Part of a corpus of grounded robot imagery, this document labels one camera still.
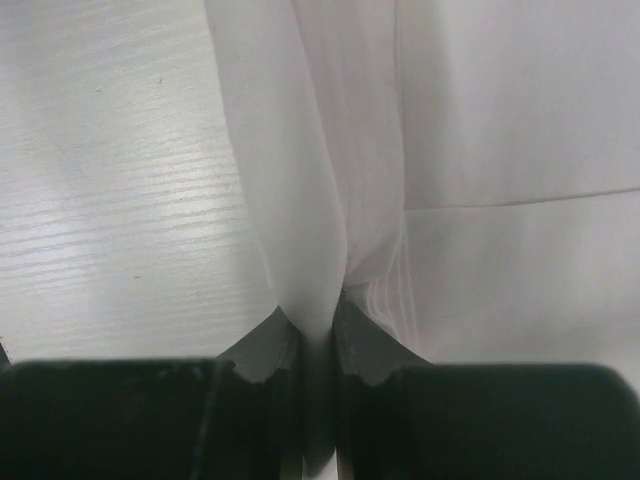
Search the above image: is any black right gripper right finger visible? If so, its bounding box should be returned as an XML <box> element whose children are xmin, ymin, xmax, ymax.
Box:
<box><xmin>332</xmin><ymin>299</ymin><xmax>639</xmax><ymax>479</ymax></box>

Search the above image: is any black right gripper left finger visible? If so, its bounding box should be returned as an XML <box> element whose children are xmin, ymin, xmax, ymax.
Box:
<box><xmin>1</xmin><ymin>311</ymin><xmax>302</xmax><ymax>479</ymax></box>

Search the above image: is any white t shirt red print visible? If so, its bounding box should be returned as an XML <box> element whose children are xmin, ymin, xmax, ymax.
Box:
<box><xmin>205</xmin><ymin>1</ymin><xmax>639</xmax><ymax>479</ymax></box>

